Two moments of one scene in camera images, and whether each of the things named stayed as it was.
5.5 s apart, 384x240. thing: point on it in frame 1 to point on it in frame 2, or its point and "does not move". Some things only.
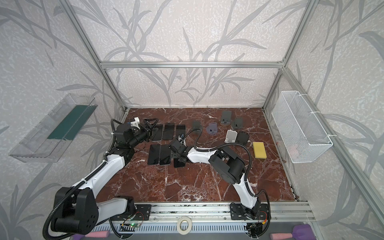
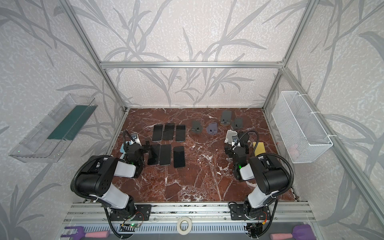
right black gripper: x=177 y=151 to x=233 y=149
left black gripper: x=147 y=130 to x=139 y=147
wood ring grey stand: x=226 y=118 does not move
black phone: x=168 y=132 does not move
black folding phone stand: x=242 y=138 does not move
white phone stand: x=231 y=136 does not move
